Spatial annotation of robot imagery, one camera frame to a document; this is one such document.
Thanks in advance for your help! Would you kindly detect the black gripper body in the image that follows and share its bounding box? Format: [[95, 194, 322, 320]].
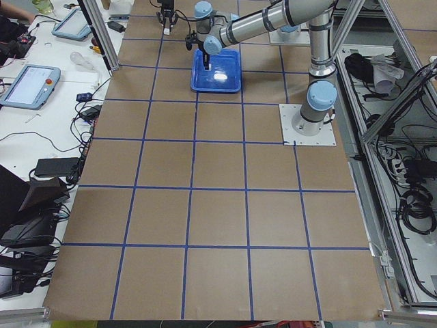
[[156, 0, 178, 21], [202, 51, 210, 65]]

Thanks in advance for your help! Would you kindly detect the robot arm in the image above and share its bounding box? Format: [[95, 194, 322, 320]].
[[185, 0, 337, 137]]

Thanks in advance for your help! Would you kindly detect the blue plastic tray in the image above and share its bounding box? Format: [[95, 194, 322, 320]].
[[191, 49, 242, 93]]

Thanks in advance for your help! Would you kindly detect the black power adapter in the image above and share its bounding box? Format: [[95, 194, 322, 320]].
[[107, 21, 126, 33]]

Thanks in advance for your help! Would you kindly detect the teach pendant far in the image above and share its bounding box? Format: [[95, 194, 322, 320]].
[[51, 8, 91, 41]]

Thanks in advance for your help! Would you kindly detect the teach pendant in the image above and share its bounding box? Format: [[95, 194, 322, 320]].
[[51, 8, 91, 41], [1, 64, 61, 110]]

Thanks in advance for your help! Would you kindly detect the clear plastic bottle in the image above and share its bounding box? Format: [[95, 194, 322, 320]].
[[70, 51, 95, 70]]

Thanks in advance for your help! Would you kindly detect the teach pendant near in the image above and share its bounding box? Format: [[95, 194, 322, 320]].
[[1, 64, 61, 110]]

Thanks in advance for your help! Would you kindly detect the black power brick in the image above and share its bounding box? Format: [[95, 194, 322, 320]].
[[34, 157, 79, 178]]

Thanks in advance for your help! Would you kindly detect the gold screwdriver handle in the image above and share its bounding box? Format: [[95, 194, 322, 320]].
[[89, 46, 102, 54]]

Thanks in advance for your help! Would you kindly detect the aluminium frame post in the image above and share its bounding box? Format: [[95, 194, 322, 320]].
[[78, 0, 119, 72]]

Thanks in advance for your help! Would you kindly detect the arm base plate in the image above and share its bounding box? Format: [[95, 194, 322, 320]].
[[279, 104, 337, 146]]

